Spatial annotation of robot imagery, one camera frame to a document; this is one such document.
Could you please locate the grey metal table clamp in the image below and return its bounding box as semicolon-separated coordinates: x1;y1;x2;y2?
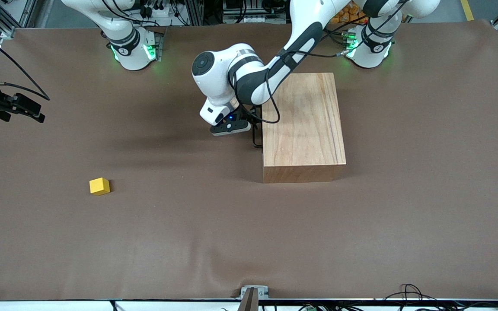
239;285;270;311

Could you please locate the white power strip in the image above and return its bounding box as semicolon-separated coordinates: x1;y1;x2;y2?
139;0;177;20

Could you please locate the yellow cube block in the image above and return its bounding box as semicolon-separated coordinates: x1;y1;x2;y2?
89;177;111;197

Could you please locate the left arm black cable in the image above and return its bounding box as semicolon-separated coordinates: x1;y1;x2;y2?
227;0;409;126

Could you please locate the black looped cable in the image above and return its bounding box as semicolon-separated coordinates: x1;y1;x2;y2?
382;283;439;303

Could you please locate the pile of orange objects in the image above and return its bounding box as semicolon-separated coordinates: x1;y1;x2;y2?
330;0;369;25

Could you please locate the metal equipment rack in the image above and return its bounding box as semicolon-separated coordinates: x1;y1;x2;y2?
222;0;289;25

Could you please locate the wooden drawer with black handle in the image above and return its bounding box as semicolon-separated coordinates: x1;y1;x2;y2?
252;123;265;150

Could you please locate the wooden drawer cabinet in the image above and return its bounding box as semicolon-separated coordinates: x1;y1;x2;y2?
261;72;347;184

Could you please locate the brown table mat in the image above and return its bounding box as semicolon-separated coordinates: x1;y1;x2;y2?
0;19;498;301

